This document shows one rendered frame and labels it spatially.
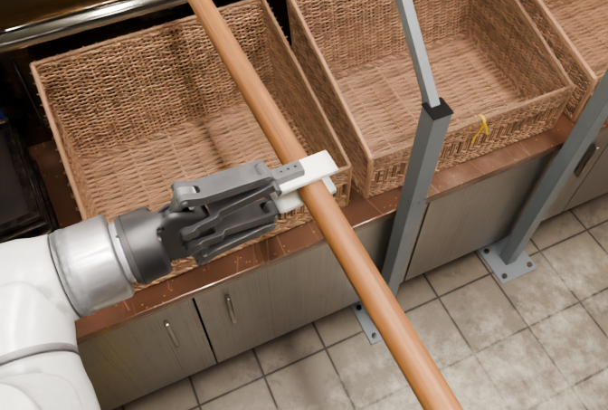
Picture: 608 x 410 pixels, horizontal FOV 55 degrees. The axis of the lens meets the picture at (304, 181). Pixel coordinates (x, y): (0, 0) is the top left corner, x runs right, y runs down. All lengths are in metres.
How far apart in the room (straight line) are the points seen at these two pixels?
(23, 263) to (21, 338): 0.07
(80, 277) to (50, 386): 0.10
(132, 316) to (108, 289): 0.70
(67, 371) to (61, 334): 0.04
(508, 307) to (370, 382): 0.51
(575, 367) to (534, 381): 0.14
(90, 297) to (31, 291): 0.05
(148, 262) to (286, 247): 0.74
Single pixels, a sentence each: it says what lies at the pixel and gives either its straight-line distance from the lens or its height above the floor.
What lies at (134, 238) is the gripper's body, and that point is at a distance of 0.58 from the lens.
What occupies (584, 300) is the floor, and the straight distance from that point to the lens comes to 2.08.
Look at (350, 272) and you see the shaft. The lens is 0.58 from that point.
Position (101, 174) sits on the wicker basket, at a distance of 1.48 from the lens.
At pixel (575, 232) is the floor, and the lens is 2.20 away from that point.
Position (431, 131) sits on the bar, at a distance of 1.07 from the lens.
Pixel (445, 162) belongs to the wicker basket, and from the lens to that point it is 1.44.
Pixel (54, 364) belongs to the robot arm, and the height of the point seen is 1.22.
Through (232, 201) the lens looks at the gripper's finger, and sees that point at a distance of 0.60.
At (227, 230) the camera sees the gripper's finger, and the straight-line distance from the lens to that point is 0.63.
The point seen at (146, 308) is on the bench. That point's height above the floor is 0.58.
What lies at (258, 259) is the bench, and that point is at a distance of 1.29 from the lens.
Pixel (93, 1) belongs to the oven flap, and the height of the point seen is 0.95.
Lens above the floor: 1.72
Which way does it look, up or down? 55 degrees down
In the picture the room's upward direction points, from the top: straight up
